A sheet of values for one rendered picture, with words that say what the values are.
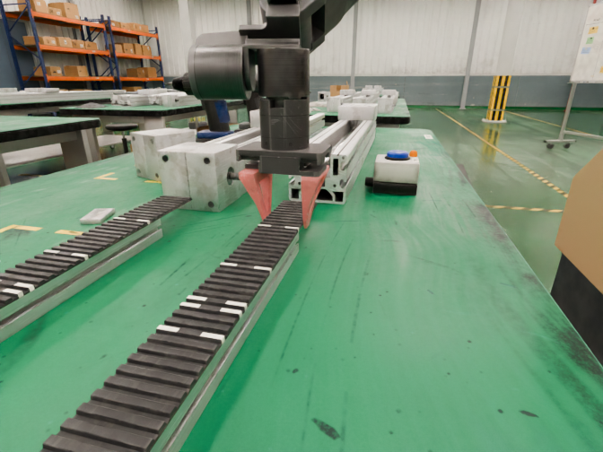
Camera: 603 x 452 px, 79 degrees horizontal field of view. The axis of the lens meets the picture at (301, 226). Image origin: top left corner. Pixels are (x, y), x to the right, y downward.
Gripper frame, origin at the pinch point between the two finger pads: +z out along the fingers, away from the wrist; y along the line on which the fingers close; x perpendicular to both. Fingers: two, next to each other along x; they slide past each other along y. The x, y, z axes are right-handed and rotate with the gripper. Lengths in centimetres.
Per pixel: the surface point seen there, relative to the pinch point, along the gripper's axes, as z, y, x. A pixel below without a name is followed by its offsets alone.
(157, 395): 0.0, -1.2, 28.8
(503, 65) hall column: -52, -241, -1014
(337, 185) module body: 0.0, -3.7, -17.7
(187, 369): -0.1, -1.9, 26.7
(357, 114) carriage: -7, 0, -75
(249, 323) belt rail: 2.2, -2.4, 18.6
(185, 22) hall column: -168, 594, -994
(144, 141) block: -4.8, 38.1, -24.2
